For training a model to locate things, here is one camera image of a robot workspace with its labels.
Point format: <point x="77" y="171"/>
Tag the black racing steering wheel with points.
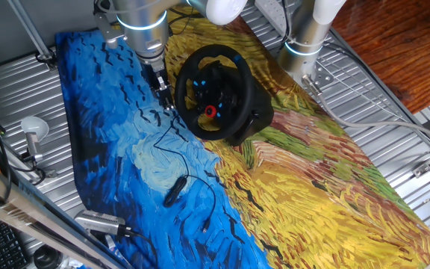
<point x="245" y="93"/>

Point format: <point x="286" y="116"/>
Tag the silver depth camera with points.
<point x="99" y="222"/>

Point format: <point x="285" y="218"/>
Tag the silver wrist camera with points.
<point x="108" y="31"/>

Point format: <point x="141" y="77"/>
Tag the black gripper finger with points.
<point x="161" y="100"/>
<point x="169" y="100"/>

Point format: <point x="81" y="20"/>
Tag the aluminium frame pole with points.
<point x="28" y="26"/>

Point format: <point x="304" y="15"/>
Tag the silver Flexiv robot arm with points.
<point x="144" y="22"/>

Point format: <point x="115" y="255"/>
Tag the painted wheat field mat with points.
<point x="312" y="205"/>

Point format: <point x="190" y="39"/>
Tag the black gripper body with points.
<point x="157" y="76"/>

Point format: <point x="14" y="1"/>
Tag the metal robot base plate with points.
<point x="325" y="76"/>

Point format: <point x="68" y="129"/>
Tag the white power strip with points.
<point x="271" y="13"/>

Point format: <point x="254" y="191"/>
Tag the aluminium frame beam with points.
<point x="32" y="220"/>

